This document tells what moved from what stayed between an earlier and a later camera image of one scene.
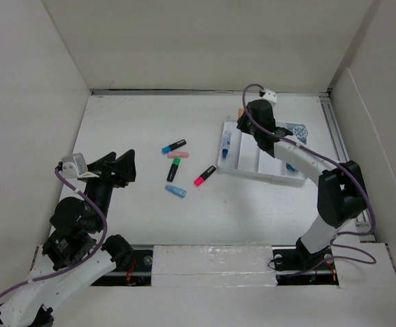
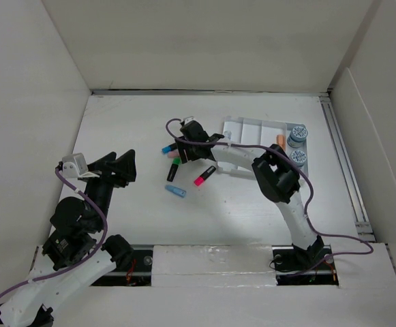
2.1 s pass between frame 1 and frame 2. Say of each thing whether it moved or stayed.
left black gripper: stayed
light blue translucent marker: stayed
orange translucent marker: moved
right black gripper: moved
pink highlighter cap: stayed
